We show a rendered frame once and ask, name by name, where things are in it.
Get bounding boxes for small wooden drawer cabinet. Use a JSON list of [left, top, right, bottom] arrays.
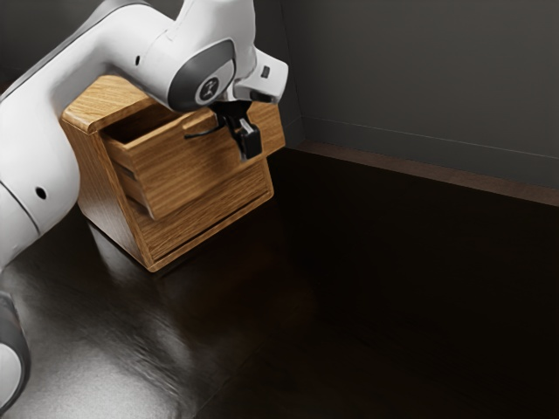
[[59, 74, 286, 274]]

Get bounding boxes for wooden drawer with black handle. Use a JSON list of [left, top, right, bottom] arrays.
[[100, 106, 269, 221]]

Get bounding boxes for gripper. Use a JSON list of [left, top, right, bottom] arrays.
[[212, 99, 264, 164]]

